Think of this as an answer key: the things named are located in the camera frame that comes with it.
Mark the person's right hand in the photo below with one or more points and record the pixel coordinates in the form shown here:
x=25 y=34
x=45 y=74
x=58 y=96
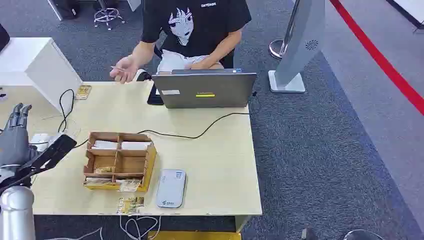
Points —
x=127 y=70

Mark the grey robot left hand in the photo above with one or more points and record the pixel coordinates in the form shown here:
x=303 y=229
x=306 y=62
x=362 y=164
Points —
x=13 y=145

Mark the person's left hand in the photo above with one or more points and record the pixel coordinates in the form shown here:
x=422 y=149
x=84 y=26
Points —
x=202 y=65

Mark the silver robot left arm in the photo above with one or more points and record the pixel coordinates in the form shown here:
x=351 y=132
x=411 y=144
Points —
x=16 y=212

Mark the grey laptop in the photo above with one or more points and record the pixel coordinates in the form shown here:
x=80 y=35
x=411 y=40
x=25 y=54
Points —
x=205 y=90

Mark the black chair of person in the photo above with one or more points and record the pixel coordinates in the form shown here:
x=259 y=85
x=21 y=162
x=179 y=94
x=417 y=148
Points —
x=228 y=59

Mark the small white adapter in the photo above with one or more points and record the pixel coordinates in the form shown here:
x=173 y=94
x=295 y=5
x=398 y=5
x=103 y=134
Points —
x=39 y=140

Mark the person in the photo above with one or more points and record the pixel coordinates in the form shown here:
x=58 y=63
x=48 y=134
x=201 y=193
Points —
x=198 y=30

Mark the black phone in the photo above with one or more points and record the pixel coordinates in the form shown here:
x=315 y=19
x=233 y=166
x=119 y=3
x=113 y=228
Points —
x=155 y=97

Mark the chrome office chair base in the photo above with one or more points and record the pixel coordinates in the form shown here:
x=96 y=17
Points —
x=107 y=16

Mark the white card stack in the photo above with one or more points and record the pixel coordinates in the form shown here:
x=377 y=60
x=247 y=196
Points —
x=104 y=145
x=136 y=145

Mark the white cabinet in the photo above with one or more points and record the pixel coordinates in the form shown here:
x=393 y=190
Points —
x=36 y=66

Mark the wooden compartment card box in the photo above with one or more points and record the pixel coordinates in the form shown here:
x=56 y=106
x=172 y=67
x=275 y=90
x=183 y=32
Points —
x=119 y=162

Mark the grey kiosk stand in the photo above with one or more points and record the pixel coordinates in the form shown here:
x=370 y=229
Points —
x=298 y=46

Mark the black object beside cabinet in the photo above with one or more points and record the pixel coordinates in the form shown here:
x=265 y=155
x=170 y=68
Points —
x=3 y=36

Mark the white-grey card reader device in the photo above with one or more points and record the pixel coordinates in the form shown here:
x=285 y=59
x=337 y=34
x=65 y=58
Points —
x=171 y=188

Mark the yellow floor board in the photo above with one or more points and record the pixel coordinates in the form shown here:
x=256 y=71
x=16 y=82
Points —
x=195 y=236

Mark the red floor tape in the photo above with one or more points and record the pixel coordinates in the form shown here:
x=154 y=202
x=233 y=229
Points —
x=381 y=59

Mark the round chrome floor base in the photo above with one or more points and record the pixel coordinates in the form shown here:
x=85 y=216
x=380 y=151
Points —
x=362 y=235

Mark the chrome stanchion post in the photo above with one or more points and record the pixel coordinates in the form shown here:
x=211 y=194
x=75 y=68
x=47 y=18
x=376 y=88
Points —
x=280 y=46

